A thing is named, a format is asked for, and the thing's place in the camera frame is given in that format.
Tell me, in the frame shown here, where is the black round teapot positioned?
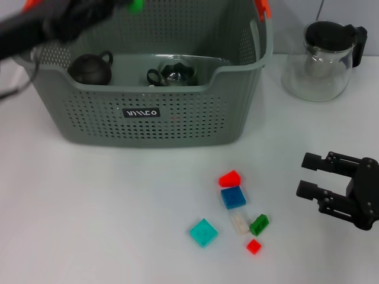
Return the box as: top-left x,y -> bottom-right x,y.
68,50 -> 114,86

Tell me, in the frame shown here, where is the small red cube block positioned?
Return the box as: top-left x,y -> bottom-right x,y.
246,238 -> 262,255

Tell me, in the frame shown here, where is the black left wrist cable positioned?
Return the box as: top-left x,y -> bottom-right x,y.
0,54 -> 41,100

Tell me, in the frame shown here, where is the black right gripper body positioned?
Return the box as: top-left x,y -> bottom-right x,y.
345,157 -> 379,231

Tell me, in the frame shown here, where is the blue square building block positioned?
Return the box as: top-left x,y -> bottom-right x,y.
220,186 -> 247,210

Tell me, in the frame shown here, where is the glass pitcher with black handle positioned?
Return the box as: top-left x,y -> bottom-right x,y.
281,20 -> 369,103

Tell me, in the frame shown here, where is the teal square building block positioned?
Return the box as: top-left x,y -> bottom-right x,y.
189,218 -> 219,249

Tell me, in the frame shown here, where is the grey perforated storage basket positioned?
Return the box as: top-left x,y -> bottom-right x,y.
11,0 -> 275,149

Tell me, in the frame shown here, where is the black pitcher lid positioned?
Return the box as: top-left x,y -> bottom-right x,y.
304,21 -> 356,53

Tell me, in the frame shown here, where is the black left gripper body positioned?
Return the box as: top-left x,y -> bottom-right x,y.
0,0 -> 119,60

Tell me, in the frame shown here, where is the large white building block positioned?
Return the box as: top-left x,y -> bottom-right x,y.
230,212 -> 250,235

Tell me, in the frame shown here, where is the red slanted building block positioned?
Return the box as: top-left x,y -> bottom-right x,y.
218,170 -> 242,188

